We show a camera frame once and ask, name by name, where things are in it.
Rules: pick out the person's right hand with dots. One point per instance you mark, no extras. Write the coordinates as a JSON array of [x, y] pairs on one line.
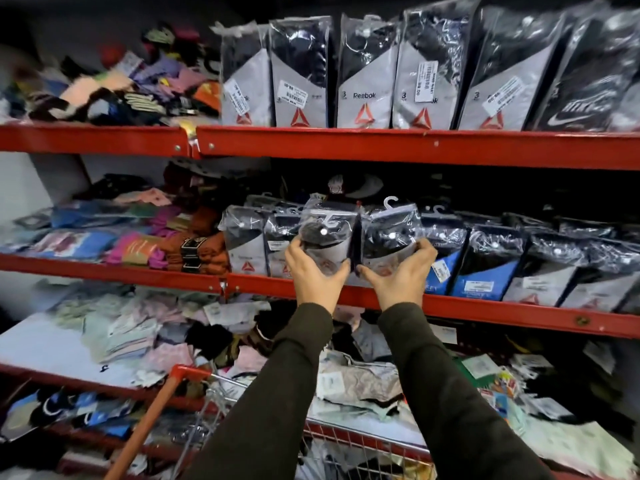
[[400, 287]]

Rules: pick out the person's left hand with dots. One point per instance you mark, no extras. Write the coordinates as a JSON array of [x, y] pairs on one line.
[[312, 284]]

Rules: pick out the person's left thumb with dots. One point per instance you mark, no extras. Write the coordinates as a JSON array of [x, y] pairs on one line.
[[340, 278]]

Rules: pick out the person's right thumb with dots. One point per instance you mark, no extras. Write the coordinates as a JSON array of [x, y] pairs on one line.
[[369, 278]]

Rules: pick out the grey sock packet white hook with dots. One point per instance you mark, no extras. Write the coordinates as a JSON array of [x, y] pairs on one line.
[[327, 229], [392, 232]]

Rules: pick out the person's left forearm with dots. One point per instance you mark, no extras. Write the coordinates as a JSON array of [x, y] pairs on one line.
[[270, 409]]

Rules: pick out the person's right forearm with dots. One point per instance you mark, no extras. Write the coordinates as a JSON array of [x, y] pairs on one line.
[[450, 409]]

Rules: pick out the dark cap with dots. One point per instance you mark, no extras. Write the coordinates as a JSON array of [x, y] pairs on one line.
[[357, 185]]

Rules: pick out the red metal shelf beam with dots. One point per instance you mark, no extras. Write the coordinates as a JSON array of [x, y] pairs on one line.
[[500, 312], [425, 147], [95, 139], [110, 274], [75, 384]]

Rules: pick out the row of bagged sock packs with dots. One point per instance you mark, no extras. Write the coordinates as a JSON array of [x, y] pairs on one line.
[[545, 269]]

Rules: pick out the pile of orange pink socks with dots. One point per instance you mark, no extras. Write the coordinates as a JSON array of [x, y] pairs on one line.
[[150, 234]]

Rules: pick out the grey sock packet red triangle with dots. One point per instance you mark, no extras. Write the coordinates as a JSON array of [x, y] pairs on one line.
[[505, 74], [302, 69], [367, 79], [250, 89], [430, 54]]

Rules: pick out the pile of pale bagged socks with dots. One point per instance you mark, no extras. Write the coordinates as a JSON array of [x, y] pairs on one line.
[[130, 329]]

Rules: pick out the pile of colourful loose socks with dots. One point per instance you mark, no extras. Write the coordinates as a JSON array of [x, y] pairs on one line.
[[125, 84]]

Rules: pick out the black sock packet white logo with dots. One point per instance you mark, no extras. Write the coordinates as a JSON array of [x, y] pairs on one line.
[[590, 89]]

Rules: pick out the pile of blue black socks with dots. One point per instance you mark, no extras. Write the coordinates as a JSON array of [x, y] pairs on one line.
[[65, 412]]

